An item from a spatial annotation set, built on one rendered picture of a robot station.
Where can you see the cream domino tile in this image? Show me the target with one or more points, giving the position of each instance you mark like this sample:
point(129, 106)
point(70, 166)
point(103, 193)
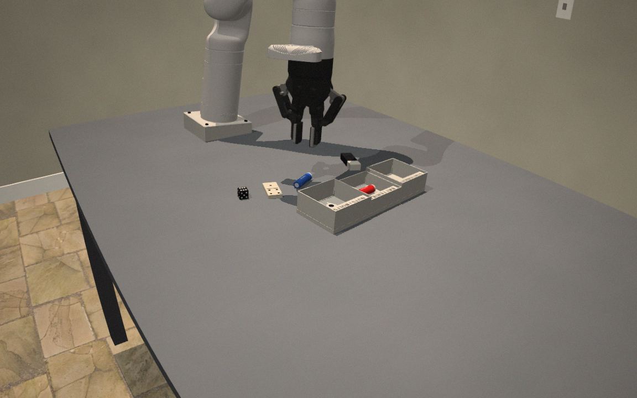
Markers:
point(272, 190)

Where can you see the black die with white pips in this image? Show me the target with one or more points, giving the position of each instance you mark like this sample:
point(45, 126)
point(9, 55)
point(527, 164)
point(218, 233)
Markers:
point(242, 193)

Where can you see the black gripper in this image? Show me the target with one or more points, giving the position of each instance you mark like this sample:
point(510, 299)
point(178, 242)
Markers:
point(310, 87)

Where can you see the blue aa battery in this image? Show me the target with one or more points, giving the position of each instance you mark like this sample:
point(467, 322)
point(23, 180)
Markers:
point(303, 180)

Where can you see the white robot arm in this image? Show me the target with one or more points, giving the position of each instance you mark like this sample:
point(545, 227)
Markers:
point(312, 38)

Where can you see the red battery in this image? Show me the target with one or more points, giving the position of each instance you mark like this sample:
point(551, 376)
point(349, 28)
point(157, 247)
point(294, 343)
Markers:
point(369, 189)

